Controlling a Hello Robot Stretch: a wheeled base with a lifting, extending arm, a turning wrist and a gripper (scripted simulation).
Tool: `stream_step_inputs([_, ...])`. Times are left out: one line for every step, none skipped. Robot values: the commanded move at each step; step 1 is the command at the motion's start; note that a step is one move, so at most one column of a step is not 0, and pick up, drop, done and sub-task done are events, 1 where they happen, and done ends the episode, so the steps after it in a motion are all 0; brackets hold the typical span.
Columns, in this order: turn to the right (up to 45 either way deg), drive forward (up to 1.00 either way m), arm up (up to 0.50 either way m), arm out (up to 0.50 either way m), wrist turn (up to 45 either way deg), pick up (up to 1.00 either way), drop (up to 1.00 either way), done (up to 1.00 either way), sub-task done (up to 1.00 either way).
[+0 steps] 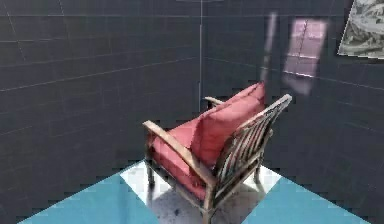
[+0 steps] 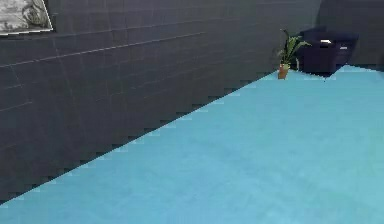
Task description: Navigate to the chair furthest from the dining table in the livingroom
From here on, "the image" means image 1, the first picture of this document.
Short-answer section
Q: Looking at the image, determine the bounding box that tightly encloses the wooden armchair with red cushions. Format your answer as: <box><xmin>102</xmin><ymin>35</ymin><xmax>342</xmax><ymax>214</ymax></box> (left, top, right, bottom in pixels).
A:
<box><xmin>142</xmin><ymin>81</ymin><xmax>293</xmax><ymax>224</ymax></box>

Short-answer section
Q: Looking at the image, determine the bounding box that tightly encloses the grey framed wall picture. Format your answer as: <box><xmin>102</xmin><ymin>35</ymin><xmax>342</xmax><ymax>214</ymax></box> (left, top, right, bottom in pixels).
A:
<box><xmin>337</xmin><ymin>0</ymin><xmax>384</xmax><ymax>60</ymax></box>

